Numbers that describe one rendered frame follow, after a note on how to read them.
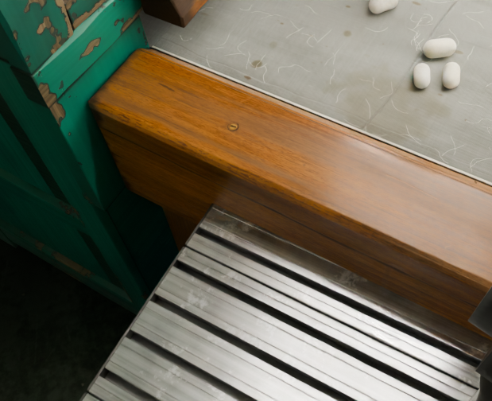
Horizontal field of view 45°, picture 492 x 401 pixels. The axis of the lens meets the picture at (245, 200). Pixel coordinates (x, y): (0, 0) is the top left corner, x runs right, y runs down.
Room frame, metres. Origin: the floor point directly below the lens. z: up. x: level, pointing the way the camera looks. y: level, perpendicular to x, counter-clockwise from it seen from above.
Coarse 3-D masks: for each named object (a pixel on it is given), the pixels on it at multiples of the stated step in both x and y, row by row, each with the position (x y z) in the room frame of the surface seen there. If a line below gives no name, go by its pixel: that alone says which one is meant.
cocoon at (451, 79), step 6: (444, 66) 0.44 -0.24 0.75; (450, 66) 0.44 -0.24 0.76; (456, 66) 0.44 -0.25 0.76; (444, 72) 0.43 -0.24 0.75; (450, 72) 0.43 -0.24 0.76; (456, 72) 0.43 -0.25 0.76; (444, 78) 0.42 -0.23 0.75; (450, 78) 0.42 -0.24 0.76; (456, 78) 0.42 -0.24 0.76; (444, 84) 0.42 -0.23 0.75; (450, 84) 0.42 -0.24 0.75; (456, 84) 0.42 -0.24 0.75
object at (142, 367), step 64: (192, 256) 0.30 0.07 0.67; (256, 256) 0.29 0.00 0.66; (320, 256) 0.27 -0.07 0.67; (192, 320) 0.23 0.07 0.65; (256, 320) 0.21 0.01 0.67; (320, 320) 0.20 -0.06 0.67; (384, 320) 0.20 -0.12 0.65; (448, 320) 0.19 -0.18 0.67; (128, 384) 0.17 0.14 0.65; (192, 384) 0.16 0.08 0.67; (256, 384) 0.15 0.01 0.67; (320, 384) 0.14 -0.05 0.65; (384, 384) 0.13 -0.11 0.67; (448, 384) 0.12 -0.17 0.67
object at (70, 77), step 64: (128, 0) 0.54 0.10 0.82; (0, 64) 0.46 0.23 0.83; (64, 64) 0.45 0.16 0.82; (0, 128) 0.55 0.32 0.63; (64, 128) 0.43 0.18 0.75; (0, 192) 0.66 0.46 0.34; (64, 192) 0.48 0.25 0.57; (128, 192) 0.49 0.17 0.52; (64, 256) 0.61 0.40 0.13; (128, 256) 0.45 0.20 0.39
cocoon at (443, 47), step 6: (426, 42) 0.48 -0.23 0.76; (432, 42) 0.47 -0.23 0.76; (438, 42) 0.47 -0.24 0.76; (444, 42) 0.47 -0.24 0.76; (450, 42) 0.47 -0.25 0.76; (426, 48) 0.47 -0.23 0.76; (432, 48) 0.47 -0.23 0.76; (438, 48) 0.47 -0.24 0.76; (444, 48) 0.47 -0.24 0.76; (450, 48) 0.46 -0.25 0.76; (426, 54) 0.47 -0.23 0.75; (432, 54) 0.46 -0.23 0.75; (438, 54) 0.46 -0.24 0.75; (444, 54) 0.46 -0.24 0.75; (450, 54) 0.46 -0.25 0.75
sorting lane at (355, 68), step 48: (240, 0) 0.61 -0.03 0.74; (288, 0) 0.60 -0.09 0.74; (336, 0) 0.59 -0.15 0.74; (432, 0) 0.56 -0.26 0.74; (480, 0) 0.55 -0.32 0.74; (192, 48) 0.54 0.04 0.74; (240, 48) 0.53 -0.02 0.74; (288, 48) 0.52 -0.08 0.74; (336, 48) 0.51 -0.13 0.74; (384, 48) 0.49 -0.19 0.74; (480, 48) 0.47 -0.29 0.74; (288, 96) 0.44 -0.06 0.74; (336, 96) 0.43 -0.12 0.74; (384, 96) 0.42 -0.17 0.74; (432, 96) 0.41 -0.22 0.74; (480, 96) 0.40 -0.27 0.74; (432, 144) 0.35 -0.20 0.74; (480, 144) 0.34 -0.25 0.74
